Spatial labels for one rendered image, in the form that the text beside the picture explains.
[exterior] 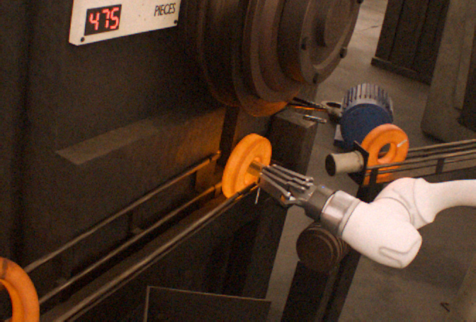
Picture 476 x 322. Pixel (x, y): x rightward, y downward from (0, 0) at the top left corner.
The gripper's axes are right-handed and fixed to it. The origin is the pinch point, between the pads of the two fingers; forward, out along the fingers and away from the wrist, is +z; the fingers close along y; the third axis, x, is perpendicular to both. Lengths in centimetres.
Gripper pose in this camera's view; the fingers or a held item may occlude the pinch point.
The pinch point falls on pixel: (248, 165)
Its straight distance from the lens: 142.1
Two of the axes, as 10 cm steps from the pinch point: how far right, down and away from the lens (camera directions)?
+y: 5.2, -2.6, 8.1
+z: -8.2, -4.3, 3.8
